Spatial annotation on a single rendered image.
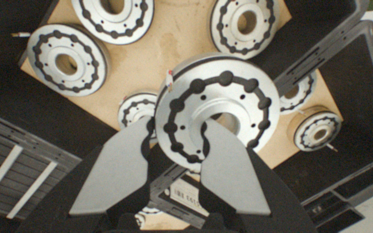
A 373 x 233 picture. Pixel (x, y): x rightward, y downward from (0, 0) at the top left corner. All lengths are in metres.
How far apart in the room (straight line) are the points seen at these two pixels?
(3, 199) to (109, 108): 0.38
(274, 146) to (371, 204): 2.92
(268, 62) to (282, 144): 0.25
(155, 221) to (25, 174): 0.36
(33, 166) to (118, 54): 0.32
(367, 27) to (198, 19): 0.21
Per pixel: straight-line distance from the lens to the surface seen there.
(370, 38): 0.30
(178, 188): 0.37
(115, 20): 0.26
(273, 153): 0.47
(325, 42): 0.26
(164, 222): 0.60
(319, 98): 0.45
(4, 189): 0.59
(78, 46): 0.28
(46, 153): 0.29
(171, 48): 0.28
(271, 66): 0.26
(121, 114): 0.29
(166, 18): 0.28
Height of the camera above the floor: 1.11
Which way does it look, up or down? 61 degrees down
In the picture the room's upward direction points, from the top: 167 degrees clockwise
